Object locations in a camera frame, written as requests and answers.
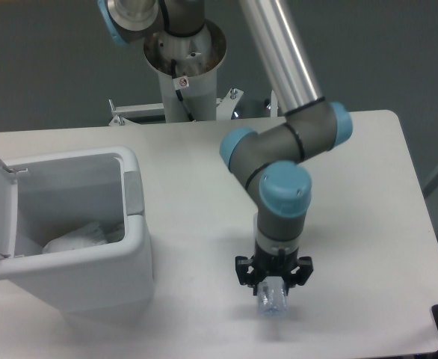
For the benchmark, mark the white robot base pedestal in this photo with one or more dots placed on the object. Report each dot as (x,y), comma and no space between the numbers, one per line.
(187,72)

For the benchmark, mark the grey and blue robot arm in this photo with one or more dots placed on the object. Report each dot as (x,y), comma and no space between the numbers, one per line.
(267,164)

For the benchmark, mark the clear plastic water bottle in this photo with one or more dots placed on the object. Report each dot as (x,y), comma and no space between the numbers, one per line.
(271,297)

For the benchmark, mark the white plastic trash can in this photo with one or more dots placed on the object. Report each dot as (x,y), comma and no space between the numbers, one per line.
(44,197)

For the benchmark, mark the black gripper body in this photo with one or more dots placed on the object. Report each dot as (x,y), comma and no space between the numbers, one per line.
(280,264)

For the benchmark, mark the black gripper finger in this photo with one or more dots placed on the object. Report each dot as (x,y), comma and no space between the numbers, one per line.
(246,273)
(299,275)

